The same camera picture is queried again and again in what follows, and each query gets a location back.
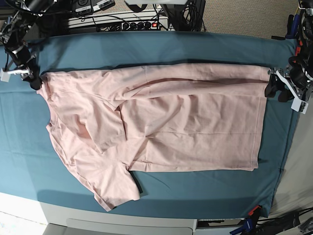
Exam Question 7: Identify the orange black clamp upper right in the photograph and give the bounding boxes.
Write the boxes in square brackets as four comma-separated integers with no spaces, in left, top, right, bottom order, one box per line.
[295,40,303,56]

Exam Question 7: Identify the teal table cloth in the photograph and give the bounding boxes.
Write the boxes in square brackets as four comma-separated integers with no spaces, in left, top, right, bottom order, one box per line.
[0,31,298,219]

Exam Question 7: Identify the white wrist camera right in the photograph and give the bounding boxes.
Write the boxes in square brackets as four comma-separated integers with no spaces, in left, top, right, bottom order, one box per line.
[0,69,11,82]

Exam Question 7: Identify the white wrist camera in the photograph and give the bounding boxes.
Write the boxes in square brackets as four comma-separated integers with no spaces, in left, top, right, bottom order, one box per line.
[0,69,11,82]
[291,97,309,114]

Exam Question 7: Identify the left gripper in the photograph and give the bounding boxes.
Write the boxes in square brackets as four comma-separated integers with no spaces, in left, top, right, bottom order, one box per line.
[264,67,313,102]

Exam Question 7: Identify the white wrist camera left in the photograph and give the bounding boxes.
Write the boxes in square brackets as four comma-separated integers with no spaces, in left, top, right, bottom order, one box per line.
[291,97,309,114]

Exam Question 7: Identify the black power strip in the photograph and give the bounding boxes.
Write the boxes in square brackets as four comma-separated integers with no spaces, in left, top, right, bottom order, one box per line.
[96,21,161,32]

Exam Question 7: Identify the pink T-shirt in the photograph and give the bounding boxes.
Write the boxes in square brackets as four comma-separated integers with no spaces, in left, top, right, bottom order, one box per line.
[38,63,269,211]

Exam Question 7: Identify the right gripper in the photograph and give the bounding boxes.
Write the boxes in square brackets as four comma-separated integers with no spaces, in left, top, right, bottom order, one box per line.
[4,44,42,90]

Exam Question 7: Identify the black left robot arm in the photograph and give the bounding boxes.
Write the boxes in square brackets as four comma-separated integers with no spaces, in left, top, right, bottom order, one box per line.
[265,0,313,102]

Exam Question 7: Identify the orange blue clamp lower right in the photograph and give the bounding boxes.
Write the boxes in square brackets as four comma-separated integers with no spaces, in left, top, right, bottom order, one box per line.
[230,205,263,235]

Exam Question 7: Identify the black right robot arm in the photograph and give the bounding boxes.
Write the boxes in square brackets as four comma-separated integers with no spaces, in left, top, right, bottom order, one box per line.
[0,0,57,90]

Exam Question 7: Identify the blue clamp top right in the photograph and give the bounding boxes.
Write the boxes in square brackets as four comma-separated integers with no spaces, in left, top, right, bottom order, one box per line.
[271,14,300,41]

